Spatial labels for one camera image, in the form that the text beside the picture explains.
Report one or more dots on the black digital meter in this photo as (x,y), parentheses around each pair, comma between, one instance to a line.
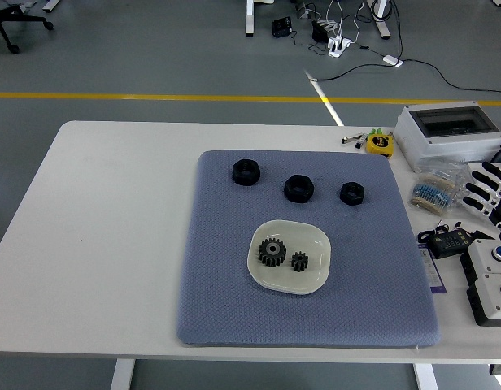
(450,243)

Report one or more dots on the clear bag of resistors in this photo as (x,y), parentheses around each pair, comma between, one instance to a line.
(431,191)

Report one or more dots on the red button control box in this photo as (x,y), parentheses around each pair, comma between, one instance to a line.
(490,296)

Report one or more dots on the yellow tape measure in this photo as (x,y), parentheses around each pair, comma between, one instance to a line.
(378,143)

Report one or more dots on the white power strip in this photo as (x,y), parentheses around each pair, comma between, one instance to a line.
(338,45)

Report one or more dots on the large black hex nut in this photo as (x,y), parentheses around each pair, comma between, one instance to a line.
(245,172)
(299,189)

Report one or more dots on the blue button control box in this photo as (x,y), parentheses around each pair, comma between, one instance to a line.
(484,256)

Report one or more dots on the white adapter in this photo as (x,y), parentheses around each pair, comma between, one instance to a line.
(392,60)

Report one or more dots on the blue-grey textured mat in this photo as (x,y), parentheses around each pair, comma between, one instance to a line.
(234,308)

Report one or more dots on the small black gear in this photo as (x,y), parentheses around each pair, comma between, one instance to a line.
(300,262)

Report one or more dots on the small black hex nut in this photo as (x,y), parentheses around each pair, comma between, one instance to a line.
(352,194)

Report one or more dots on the black electronic device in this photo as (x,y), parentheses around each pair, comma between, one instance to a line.
(281,27)

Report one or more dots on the white desk leg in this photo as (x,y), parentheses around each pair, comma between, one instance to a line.
(381,24)
(250,20)

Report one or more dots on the grey electrical enclosure box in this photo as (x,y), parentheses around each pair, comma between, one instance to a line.
(437,146)

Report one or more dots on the silver pen tool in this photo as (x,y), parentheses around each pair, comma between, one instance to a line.
(350,139)

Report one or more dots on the small black tool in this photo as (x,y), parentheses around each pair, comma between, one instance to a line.
(361,142)

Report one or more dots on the large black gear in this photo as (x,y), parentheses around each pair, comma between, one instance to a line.
(271,254)

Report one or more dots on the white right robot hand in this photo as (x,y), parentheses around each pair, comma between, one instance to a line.
(494,195)

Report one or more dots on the white table leg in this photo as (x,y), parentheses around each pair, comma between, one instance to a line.
(425,375)
(122,373)

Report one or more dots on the purple label card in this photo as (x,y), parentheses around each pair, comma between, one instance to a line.
(433,276)

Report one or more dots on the white square dish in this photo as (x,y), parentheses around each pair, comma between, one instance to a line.
(307,239)

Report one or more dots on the black power adapter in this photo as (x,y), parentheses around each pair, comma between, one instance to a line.
(319,31)

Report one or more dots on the black office chair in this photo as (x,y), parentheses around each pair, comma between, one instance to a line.
(2,16)

